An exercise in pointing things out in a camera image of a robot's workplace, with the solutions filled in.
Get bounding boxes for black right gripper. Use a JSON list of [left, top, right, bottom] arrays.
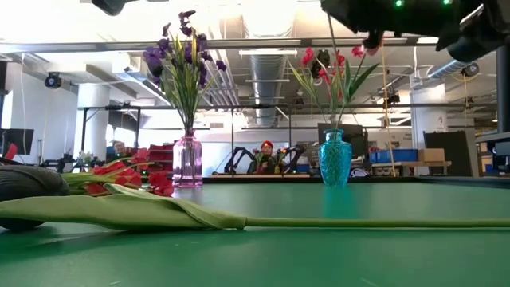
[[320, 0, 399, 52]]

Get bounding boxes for red artificial flower bunch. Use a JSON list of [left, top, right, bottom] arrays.
[[287, 45, 366, 131], [63, 147, 176, 197]]

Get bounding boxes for black artificial tulip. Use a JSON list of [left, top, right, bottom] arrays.
[[0, 165, 510, 231], [147, 61, 164, 80]]

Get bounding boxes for blue glass vase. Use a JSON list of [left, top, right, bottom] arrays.
[[317, 128, 354, 187]]

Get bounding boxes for pink glass vase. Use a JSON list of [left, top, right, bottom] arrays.
[[171, 128, 203, 188]]

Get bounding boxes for white building column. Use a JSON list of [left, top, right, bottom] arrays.
[[75, 82, 112, 160], [410, 89, 449, 151]]

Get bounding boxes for white strip light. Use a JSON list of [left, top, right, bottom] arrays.
[[237, 48, 299, 57]]

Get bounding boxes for grey horizontal beam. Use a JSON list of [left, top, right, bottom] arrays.
[[0, 37, 439, 53]]

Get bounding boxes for blue storage bins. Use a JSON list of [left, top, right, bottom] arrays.
[[369, 148, 419, 163]]

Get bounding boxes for brown cardboard box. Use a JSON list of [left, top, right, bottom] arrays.
[[417, 147, 446, 163]]

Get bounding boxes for wooden bench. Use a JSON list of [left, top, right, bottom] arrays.
[[398, 160, 453, 177]]

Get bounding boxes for black panel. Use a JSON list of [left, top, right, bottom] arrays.
[[422, 130, 476, 177]]

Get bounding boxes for person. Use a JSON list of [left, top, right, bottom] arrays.
[[253, 140, 280, 175], [111, 140, 131, 159]]

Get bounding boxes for green table mat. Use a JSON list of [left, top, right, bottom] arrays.
[[0, 181, 510, 287]]

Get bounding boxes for red storage bins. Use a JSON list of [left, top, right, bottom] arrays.
[[147, 143, 176, 177]]

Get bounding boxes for black hanging cable reel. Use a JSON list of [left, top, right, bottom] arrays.
[[316, 48, 332, 79], [461, 62, 481, 78], [43, 71, 63, 89]]

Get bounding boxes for yellow hanging cord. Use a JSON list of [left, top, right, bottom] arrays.
[[379, 42, 398, 176]]

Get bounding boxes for slim silver air duct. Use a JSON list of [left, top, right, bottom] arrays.
[[428, 57, 479, 80]]

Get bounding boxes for wide silver air duct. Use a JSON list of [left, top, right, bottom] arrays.
[[249, 54, 288, 128]]

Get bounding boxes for black tubular workstation frame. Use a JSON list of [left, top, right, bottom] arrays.
[[79, 102, 497, 176]]

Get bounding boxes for black rig post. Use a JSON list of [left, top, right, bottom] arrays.
[[496, 45, 510, 135]]

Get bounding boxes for black metal table frame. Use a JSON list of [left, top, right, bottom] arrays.
[[201, 175, 510, 185]]

